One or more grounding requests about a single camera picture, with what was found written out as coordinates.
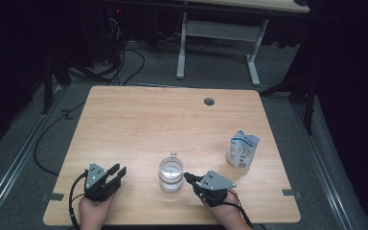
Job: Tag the dark device with red light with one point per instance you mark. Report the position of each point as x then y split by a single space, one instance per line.
116 12

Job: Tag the black metal stand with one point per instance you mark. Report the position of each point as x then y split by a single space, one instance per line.
47 89
309 105

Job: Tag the white-framed desk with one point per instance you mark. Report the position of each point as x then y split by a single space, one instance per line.
220 30

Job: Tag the person's right hand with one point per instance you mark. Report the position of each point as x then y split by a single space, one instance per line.
226 212

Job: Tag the clear glass jar with lid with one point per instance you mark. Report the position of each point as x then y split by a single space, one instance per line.
171 174

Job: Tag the dark round table grommet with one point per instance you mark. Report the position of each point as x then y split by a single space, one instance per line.
209 102

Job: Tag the white powder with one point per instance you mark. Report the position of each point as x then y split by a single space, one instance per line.
171 185

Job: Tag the person's left hand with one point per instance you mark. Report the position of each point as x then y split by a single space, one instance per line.
92 212

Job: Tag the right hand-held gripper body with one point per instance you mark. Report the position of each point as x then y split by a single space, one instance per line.
214 195

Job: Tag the white and blue pouch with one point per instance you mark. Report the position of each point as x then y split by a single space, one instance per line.
242 150

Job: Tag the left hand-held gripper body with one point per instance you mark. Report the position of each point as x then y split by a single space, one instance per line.
97 190

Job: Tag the metal floor rail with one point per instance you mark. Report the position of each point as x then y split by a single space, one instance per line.
16 163
322 166

